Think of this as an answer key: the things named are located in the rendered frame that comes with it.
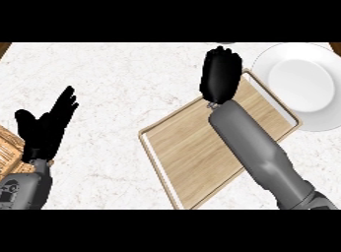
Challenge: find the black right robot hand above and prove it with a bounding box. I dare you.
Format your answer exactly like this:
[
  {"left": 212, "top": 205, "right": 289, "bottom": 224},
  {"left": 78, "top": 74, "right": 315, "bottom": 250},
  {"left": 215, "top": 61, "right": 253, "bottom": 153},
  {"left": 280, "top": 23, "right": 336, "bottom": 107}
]
[{"left": 198, "top": 45, "right": 244, "bottom": 105}]

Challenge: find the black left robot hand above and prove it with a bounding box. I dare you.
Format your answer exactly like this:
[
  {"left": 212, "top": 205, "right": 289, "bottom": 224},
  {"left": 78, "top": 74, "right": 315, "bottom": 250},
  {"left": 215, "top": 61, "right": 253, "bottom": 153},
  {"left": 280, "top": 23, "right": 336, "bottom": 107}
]
[{"left": 13, "top": 85, "right": 80, "bottom": 164}]

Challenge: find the white round plate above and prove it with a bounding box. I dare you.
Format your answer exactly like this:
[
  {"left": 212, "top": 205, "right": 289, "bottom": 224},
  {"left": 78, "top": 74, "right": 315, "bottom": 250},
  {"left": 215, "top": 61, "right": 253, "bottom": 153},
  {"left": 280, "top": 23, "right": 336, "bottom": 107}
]
[{"left": 250, "top": 42, "right": 341, "bottom": 133}]

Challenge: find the pale wooden tray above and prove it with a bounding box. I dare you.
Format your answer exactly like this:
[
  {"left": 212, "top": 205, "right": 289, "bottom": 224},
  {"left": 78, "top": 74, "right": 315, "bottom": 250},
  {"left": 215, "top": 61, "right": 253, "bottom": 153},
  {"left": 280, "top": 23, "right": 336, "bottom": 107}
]
[{"left": 136, "top": 68, "right": 303, "bottom": 211}]

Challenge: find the wicker basket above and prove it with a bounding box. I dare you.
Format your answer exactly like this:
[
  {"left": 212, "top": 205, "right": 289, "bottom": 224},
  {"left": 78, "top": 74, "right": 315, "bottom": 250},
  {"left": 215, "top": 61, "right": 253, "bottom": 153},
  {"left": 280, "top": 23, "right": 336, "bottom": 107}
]
[{"left": 0, "top": 114, "right": 37, "bottom": 202}]

